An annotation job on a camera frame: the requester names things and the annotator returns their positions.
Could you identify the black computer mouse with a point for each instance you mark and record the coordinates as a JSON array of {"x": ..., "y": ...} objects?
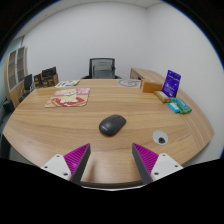
[{"x": 112, "y": 125}]

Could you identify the black leather armchair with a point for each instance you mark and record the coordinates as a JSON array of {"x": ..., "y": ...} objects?
[{"x": 8, "y": 106}]

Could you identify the small blue box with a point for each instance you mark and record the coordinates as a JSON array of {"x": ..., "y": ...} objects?
[{"x": 173, "y": 107}]

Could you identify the cartoon dog print mouse pad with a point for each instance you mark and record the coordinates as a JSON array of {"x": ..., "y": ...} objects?
[{"x": 68, "y": 97}]

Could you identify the black swivel chair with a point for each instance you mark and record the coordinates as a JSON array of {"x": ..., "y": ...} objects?
[{"x": 28, "y": 83}]

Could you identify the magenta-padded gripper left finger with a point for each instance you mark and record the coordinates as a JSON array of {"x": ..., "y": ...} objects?
[{"x": 55, "y": 165}]

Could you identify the green and purple sticker sheet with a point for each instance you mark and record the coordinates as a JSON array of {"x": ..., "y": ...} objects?
[{"x": 67, "y": 83}]

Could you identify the purple card package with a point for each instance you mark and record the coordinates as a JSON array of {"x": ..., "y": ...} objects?
[{"x": 172, "y": 83}]

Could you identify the grey backpack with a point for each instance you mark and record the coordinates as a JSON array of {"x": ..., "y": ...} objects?
[{"x": 103, "y": 71}]

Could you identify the orange cardboard box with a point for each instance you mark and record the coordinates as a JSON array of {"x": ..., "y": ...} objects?
[{"x": 150, "y": 86}]

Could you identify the black box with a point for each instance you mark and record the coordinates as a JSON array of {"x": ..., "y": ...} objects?
[{"x": 49, "y": 71}]

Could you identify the flat yellow box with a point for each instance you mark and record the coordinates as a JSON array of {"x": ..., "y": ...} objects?
[{"x": 162, "y": 96}]

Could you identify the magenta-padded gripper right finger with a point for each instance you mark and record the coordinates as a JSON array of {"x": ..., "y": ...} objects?
[{"x": 165, "y": 165}]

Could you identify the wooden shelf unit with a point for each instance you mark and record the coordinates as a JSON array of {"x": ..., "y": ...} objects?
[{"x": 16, "y": 71}]

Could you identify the small dark brown box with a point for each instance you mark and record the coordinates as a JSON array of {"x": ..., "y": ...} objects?
[{"x": 37, "y": 81}]

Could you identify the black mesh office chair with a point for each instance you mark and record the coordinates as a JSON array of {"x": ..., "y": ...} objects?
[{"x": 102, "y": 61}]

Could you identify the large dark brown box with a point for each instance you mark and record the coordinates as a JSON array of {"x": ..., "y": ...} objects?
[{"x": 50, "y": 81}]

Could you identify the green box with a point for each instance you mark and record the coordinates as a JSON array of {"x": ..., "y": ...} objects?
[{"x": 183, "y": 106}]

